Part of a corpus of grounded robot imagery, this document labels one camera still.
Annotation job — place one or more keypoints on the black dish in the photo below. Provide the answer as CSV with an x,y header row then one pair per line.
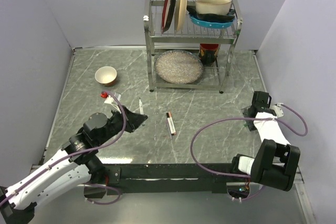
x,y
214,18

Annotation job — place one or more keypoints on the white pen orange cap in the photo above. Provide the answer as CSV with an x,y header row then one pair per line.
x,y
173,130

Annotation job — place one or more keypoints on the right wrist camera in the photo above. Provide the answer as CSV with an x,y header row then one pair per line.
x,y
278,109

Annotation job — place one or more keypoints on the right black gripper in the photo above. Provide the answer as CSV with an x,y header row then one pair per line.
x,y
251,126

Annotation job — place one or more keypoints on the beige plate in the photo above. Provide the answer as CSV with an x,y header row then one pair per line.
x,y
180,12

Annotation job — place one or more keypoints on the small cream bowl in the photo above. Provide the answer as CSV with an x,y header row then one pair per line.
x,y
106,76

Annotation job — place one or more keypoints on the red black mug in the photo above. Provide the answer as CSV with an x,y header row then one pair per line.
x,y
208,53

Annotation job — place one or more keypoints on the green white pen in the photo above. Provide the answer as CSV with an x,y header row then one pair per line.
x,y
141,107

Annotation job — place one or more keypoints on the steel dish rack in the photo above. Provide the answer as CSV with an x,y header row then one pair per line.
x,y
184,39

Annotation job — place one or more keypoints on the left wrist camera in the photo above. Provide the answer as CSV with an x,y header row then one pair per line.
x,y
108,99

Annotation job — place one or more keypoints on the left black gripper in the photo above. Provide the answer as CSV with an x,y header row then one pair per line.
x,y
134,120

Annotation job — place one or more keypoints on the blue dotted dish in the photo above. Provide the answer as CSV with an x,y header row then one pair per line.
x,y
212,25

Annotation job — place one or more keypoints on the speckled grey plate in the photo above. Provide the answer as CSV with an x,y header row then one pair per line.
x,y
178,67

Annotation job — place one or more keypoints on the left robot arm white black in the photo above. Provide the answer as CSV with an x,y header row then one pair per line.
x,y
73,164

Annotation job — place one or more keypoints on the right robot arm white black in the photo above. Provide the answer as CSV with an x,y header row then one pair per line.
x,y
276,161

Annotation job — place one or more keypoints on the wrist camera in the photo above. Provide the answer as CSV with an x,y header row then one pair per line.
x,y
108,99
278,109

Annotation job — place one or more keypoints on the red black plate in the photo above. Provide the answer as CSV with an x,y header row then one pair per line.
x,y
167,14

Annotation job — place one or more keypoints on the cream ceramic bowl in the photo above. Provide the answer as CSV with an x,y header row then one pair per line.
x,y
217,7

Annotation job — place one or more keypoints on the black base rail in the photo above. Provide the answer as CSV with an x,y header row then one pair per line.
x,y
169,178

